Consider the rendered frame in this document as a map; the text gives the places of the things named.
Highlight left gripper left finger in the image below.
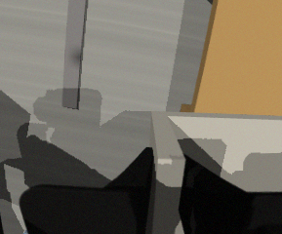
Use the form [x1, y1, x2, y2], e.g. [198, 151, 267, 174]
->
[19, 147, 153, 234]

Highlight white tray with raised ends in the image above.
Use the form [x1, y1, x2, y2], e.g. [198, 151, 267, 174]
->
[145, 111, 282, 234]

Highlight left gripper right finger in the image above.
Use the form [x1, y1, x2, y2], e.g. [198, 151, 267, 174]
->
[179, 153, 282, 234]

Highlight tan low wooden shelf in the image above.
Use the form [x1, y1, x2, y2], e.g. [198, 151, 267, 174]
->
[181, 0, 282, 116]

